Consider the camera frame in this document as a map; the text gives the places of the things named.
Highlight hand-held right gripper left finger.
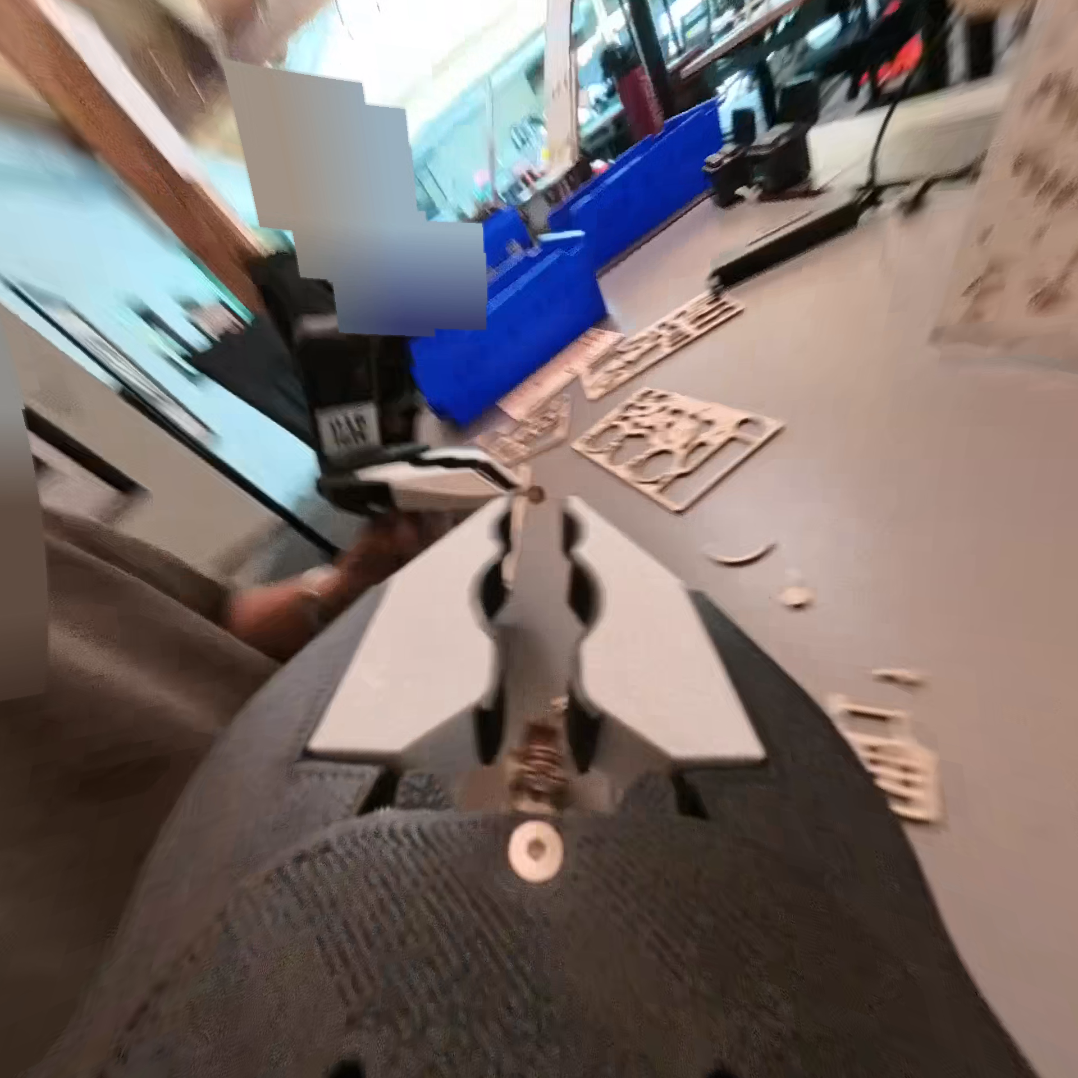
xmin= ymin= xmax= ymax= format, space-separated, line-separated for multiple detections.
xmin=307 ymin=495 xmax=517 ymax=768

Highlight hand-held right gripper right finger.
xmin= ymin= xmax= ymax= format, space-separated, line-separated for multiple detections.
xmin=563 ymin=495 xmax=769 ymax=774

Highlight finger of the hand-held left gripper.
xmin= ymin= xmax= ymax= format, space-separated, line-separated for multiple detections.
xmin=391 ymin=472 xmax=510 ymax=513
xmin=379 ymin=448 xmax=523 ymax=490

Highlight small wooden gear assembly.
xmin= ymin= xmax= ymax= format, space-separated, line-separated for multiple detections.
xmin=509 ymin=697 xmax=567 ymax=814

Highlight person's left forearm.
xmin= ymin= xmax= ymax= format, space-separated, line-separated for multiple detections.
xmin=226 ymin=563 xmax=342 ymax=668

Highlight person's left hand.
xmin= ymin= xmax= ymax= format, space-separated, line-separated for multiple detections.
xmin=324 ymin=512 xmax=427 ymax=606

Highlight wooden sheet with gears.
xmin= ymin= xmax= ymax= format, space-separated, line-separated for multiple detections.
xmin=472 ymin=396 xmax=574 ymax=469

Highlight pale wrist band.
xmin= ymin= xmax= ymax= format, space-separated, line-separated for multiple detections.
xmin=299 ymin=566 xmax=340 ymax=629

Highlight blue bin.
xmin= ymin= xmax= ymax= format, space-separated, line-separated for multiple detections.
xmin=408 ymin=211 xmax=609 ymax=426
xmin=547 ymin=97 xmax=725 ymax=271

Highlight wooden sheet with round holes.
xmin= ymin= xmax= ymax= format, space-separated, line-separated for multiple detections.
xmin=571 ymin=387 xmax=786 ymax=515

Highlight slotted wooden piece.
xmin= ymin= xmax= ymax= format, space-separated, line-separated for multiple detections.
xmin=824 ymin=692 xmax=946 ymax=825

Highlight person's brown garment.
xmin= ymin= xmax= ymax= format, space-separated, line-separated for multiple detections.
xmin=0 ymin=505 xmax=283 ymax=1078

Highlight wooden beam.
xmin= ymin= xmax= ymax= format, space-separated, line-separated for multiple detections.
xmin=0 ymin=0 xmax=264 ymax=313

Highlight white column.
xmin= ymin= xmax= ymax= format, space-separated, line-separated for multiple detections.
xmin=546 ymin=0 xmax=582 ymax=161

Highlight dark red cylinder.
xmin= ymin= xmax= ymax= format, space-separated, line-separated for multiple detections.
xmin=619 ymin=63 xmax=662 ymax=140

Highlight black power adapter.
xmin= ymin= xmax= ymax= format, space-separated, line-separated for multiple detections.
xmin=707 ymin=189 xmax=869 ymax=287

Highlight black device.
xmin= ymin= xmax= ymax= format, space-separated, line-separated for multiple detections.
xmin=703 ymin=122 xmax=814 ymax=207

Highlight white box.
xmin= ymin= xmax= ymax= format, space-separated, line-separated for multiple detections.
xmin=804 ymin=80 xmax=1012 ymax=190

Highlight instruction booklet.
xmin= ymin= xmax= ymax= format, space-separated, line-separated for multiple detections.
xmin=929 ymin=0 xmax=1078 ymax=376

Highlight black cable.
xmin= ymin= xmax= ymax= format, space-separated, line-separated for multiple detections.
xmin=866 ymin=84 xmax=912 ymax=197

